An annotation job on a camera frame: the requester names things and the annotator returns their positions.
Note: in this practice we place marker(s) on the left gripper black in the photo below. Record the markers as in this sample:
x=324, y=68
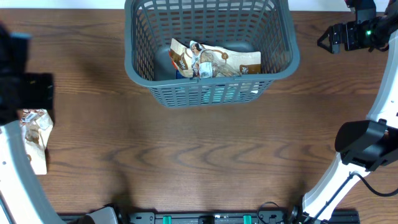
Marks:
x=37, y=90

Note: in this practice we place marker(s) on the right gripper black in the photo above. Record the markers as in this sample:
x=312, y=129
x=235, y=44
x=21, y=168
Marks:
x=349, y=29

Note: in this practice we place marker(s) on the light teal wipes packet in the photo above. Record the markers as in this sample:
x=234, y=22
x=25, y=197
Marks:
x=223, y=93

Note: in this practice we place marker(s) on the cream snack pouch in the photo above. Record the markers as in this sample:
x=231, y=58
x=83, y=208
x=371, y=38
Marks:
x=181, y=57

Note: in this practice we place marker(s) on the blue carton box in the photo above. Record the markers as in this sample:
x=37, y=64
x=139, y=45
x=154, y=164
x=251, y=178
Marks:
x=178, y=75

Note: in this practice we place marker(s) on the orange spaghetti packet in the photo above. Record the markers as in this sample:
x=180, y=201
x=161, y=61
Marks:
x=172, y=60

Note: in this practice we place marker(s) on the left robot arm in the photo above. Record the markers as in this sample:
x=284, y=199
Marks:
x=22, y=197

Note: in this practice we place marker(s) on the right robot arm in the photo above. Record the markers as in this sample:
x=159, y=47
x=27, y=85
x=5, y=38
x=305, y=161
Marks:
x=361, y=146

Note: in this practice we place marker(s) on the grey plastic basket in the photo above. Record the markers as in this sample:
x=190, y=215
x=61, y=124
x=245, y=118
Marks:
x=243, y=26

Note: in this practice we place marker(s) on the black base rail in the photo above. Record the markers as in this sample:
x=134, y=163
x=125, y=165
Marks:
x=266, y=216

